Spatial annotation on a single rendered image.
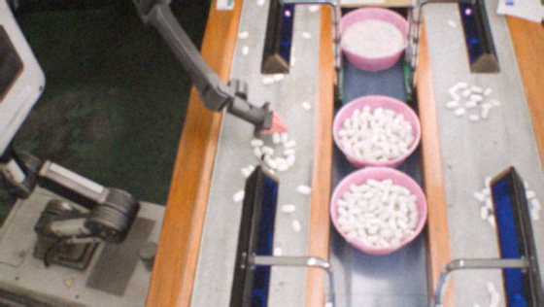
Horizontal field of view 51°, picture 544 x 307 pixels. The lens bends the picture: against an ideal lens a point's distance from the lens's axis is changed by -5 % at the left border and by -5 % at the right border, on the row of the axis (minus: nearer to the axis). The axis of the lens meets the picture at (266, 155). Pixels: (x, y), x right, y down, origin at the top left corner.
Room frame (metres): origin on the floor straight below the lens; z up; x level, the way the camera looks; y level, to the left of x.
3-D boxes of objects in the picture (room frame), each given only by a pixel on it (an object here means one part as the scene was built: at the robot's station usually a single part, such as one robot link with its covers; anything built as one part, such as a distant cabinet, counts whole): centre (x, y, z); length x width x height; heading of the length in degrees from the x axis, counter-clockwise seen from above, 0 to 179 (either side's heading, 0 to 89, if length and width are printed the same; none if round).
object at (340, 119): (1.13, -0.35, 0.72); 0.27 x 0.27 x 0.10
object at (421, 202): (0.86, -0.28, 0.72); 0.27 x 0.27 x 0.10
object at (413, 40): (1.34, -0.60, 0.90); 0.20 x 0.19 x 0.45; 167
